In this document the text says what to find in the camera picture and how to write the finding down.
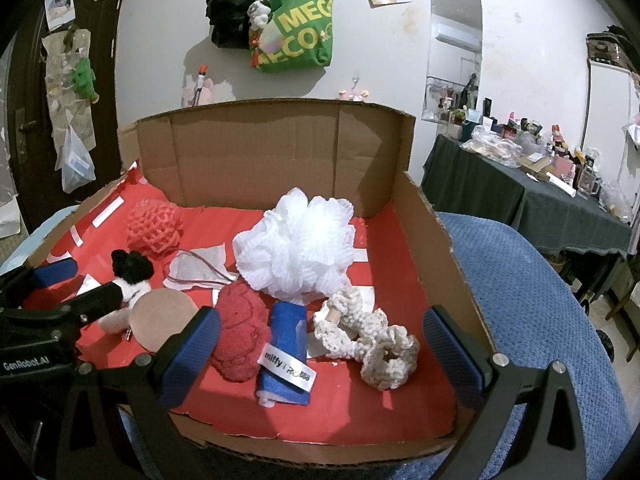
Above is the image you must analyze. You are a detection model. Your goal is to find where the white pad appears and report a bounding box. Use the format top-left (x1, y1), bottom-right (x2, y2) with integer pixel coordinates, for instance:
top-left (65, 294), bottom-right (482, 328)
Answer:
top-left (167, 242), bottom-right (238, 291)

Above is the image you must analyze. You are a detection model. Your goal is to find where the cream crochet scrunchie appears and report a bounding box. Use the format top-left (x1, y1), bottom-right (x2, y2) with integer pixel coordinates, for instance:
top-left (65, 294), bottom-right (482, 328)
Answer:
top-left (312, 287), bottom-right (421, 392)

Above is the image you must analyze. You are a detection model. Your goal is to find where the photo on door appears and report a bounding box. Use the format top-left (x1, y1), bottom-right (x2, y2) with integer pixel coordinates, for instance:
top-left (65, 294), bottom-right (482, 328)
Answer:
top-left (44, 0), bottom-right (73, 31)

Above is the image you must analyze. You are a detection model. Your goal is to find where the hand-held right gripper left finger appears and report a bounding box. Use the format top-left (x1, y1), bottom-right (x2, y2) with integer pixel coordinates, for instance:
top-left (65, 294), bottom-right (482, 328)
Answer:
top-left (59, 307), bottom-right (222, 480)

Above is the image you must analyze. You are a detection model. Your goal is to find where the black fluffy scrunchie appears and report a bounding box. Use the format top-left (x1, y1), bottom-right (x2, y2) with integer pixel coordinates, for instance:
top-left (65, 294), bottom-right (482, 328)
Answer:
top-left (110, 249), bottom-right (155, 283)

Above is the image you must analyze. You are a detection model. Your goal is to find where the dark brown door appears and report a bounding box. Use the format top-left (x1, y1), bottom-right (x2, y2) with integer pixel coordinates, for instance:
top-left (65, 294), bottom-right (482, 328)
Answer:
top-left (0, 0), bottom-right (131, 241)

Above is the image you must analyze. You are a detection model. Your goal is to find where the black backpack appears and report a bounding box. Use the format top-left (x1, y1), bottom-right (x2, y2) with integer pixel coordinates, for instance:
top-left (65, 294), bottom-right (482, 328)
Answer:
top-left (206, 0), bottom-right (273, 51)

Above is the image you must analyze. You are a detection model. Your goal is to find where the pink plush toy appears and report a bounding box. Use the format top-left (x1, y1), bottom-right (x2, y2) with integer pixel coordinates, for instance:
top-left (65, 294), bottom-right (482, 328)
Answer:
top-left (182, 75), bottom-right (216, 108)

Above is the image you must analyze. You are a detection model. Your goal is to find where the door handle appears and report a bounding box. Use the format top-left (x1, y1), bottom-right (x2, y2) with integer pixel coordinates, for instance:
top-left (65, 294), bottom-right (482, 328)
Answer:
top-left (14, 107), bottom-right (36, 163)

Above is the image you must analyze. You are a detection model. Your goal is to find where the green plush toy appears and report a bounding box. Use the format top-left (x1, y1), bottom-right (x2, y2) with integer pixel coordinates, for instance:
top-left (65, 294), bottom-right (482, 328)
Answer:
top-left (70, 57), bottom-right (101, 103)

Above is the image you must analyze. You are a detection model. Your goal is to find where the table with dark green cloth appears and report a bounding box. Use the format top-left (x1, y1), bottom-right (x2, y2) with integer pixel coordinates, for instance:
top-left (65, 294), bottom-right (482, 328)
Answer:
top-left (422, 132), bottom-right (633, 261)

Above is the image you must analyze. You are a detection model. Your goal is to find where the white mesh bath pouf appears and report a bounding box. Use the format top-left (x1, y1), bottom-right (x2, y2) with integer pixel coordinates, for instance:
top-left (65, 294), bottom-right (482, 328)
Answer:
top-left (232, 187), bottom-right (357, 306)

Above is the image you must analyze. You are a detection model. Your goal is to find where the white paper sheet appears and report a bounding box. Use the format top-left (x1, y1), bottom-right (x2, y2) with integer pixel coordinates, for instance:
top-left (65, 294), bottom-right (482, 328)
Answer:
top-left (0, 180), bottom-right (23, 238)

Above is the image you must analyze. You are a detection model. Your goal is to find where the blue cloth with white label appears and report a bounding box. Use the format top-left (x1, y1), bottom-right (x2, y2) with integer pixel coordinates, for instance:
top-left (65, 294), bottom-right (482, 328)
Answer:
top-left (256, 301), bottom-right (318, 408)

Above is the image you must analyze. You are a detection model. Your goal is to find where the clear plastic bag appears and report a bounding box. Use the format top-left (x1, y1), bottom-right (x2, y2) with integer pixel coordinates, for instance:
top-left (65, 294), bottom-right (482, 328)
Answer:
top-left (60, 125), bottom-right (97, 195)

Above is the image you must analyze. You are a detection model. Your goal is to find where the wall mirror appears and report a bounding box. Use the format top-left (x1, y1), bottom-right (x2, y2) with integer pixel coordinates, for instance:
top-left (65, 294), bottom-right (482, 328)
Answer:
top-left (422, 0), bottom-right (483, 123)

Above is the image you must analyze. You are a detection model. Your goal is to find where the red cord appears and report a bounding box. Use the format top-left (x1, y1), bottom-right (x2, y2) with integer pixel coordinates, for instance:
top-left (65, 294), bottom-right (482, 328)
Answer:
top-left (162, 247), bottom-right (236, 291)

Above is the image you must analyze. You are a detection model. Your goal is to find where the clear hanging organizer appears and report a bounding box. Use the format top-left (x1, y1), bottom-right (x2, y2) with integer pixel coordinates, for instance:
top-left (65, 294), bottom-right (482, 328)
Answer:
top-left (42, 27), bottom-right (98, 161)

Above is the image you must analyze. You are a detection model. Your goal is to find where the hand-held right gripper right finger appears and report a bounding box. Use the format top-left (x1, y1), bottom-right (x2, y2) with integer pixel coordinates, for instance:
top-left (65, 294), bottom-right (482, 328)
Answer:
top-left (422, 306), bottom-right (588, 480)

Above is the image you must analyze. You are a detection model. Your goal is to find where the tan round puff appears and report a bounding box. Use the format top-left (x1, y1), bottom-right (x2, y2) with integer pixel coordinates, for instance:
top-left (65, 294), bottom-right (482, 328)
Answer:
top-left (129, 287), bottom-right (201, 353)

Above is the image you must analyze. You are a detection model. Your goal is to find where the white wardrobe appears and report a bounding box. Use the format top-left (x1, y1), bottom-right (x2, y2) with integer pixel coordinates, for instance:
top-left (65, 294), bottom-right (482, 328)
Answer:
top-left (580, 57), bottom-right (640, 171)

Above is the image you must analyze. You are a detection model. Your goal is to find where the white cotton wad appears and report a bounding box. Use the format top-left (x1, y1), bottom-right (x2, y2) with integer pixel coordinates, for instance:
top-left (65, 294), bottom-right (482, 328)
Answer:
top-left (97, 280), bottom-right (151, 333)

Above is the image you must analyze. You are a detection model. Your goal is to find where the cardboard box with red lining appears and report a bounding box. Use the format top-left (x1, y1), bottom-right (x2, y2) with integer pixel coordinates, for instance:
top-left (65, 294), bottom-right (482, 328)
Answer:
top-left (22, 99), bottom-right (498, 463)

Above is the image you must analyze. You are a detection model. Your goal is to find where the white plush keychain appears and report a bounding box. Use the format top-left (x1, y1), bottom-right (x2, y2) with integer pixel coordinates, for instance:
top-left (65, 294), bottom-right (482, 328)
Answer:
top-left (248, 1), bottom-right (275, 31)

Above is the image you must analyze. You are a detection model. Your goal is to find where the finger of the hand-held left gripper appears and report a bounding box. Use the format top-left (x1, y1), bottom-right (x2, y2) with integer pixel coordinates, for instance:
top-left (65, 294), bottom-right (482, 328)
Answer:
top-left (0, 259), bottom-right (78, 308)
top-left (52, 282), bottom-right (123, 327)

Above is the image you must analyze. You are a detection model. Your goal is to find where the pink foam net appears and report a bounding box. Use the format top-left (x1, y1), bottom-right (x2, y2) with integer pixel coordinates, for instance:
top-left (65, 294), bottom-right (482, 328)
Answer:
top-left (126, 199), bottom-right (185, 261)

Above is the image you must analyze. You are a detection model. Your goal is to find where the red knitted piece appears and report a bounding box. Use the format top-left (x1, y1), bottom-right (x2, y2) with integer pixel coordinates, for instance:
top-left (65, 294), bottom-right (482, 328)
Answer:
top-left (209, 280), bottom-right (273, 383)

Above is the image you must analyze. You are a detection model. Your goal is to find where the clutter of small desk items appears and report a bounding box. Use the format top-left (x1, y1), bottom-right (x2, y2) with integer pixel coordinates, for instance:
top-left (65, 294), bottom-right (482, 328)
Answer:
top-left (425, 85), bottom-right (631, 221)

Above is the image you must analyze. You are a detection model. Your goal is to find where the green tote bag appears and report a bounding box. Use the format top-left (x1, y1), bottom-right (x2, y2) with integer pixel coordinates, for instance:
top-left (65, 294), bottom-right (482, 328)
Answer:
top-left (249, 0), bottom-right (335, 73)

